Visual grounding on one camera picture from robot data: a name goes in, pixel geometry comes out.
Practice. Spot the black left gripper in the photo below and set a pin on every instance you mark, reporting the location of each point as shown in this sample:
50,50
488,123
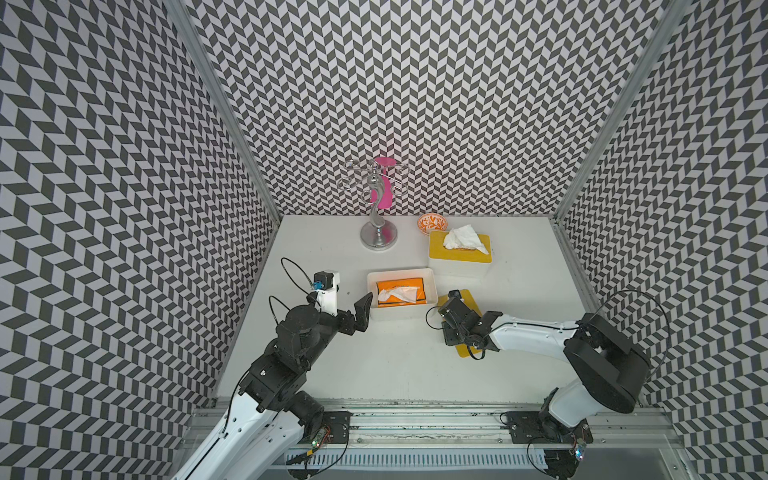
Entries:
348,325

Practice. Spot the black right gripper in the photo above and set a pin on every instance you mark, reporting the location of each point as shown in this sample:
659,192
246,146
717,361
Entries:
448,335

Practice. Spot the orange tissue pack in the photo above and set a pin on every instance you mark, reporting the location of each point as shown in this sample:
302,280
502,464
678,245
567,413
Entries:
401,292
464,238

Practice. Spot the white plastic box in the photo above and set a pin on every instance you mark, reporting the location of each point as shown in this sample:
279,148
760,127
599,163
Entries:
402,312
460,268

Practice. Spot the yellow wooden lid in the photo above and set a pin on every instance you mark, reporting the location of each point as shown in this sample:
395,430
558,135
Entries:
437,250
459,315

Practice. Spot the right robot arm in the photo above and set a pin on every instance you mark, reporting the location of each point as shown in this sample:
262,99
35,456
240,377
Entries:
610,369

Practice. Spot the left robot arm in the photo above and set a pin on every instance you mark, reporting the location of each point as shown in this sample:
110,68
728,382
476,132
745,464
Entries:
269,413

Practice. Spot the chrome jewelry stand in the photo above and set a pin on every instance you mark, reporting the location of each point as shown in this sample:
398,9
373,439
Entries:
377,233

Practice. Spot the orange patterned ceramic bowl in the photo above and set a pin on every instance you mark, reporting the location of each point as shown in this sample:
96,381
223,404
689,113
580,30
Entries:
431,222

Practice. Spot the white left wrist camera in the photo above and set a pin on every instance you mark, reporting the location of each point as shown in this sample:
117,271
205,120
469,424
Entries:
325,288

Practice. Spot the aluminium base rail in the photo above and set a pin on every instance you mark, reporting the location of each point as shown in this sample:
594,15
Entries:
463,438

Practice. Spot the aluminium corner post left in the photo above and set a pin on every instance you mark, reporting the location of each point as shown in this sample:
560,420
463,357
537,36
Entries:
179,16

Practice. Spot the aluminium corner post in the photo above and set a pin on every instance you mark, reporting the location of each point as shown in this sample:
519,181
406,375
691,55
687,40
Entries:
669,21
179,16

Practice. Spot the aluminium corner post right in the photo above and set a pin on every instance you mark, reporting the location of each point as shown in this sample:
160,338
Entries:
669,21

